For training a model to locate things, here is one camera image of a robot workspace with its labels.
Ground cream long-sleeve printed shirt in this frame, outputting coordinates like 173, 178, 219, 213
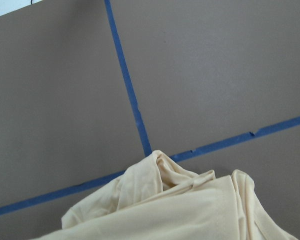
43, 150, 293, 240

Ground brown mat with blue grid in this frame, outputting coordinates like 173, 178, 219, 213
0, 0, 300, 240

